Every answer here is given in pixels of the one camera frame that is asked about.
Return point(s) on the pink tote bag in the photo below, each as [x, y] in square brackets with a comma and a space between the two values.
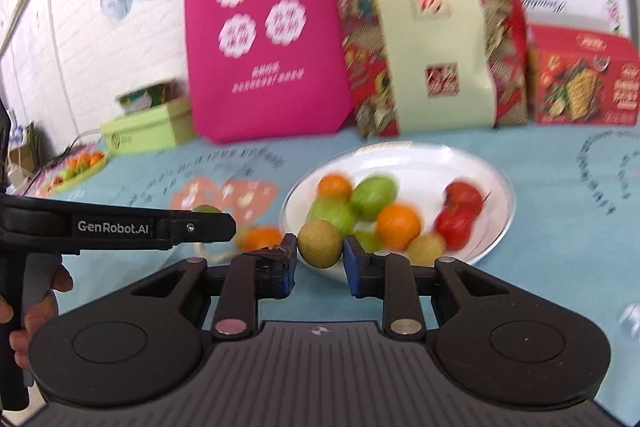
[265, 97]

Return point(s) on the pile of small fruits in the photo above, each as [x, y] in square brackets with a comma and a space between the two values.
[80, 163]

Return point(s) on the white plate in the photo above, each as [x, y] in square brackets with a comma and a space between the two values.
[425, 167]

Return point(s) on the brown kiwi toy fruit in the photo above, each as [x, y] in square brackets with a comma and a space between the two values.
[320, 244]

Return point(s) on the large green jujube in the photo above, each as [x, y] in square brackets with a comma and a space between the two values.
[374, 197]

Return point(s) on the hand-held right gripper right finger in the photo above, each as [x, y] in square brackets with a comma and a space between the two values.
[354, 267]

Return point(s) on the light green box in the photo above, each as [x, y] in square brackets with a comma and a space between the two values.
[150, 132]

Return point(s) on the yellow-green tray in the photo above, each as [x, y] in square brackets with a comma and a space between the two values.
[87, 174]

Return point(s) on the red cracker box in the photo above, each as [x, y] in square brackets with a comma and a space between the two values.
[580, 77]

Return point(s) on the small dark green tomato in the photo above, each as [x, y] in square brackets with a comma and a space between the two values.
[206, 209]

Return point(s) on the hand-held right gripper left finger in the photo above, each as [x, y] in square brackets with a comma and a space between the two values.
[289, 267]

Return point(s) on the person's left hand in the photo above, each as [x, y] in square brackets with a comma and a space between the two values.
[42, 317]

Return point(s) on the green apple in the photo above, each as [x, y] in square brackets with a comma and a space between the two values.
[330, 214]

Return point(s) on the red apple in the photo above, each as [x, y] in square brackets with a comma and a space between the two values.
[454, 228]
[462, 197]

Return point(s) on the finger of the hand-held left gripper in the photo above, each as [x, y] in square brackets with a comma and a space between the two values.
[205, 226]

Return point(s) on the teal printed tablecloth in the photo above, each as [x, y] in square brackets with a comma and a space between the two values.
[565, 217]

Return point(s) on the green patterned bowl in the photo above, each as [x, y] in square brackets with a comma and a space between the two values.
[150, 94]

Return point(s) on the orange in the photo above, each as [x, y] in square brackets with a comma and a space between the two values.
[335, 187]
[397, 227]
[262, 239]

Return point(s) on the red patterned gift bag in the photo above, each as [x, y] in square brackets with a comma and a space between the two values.
[440, 32]

